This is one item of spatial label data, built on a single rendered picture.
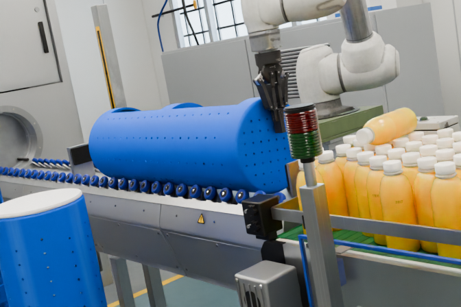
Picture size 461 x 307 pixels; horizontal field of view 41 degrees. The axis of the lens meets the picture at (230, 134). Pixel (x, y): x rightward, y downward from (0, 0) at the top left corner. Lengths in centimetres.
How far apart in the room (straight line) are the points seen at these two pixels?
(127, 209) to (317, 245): 120
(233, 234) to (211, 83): 276
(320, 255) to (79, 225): 89
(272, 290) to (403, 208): 36
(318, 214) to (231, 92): 317
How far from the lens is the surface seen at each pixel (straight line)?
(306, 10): 171
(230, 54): 430
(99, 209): 252
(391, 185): 135
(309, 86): 241
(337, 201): 156
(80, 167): 285
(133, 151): 216
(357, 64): 236
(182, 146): 192
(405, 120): 162
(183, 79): 481
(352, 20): 231
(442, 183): 128
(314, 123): 119
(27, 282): 193
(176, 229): 208
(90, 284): 197
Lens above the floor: 139
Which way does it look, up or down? 8 degrees down
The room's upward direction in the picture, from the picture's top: 10 degrees counter-clockwise
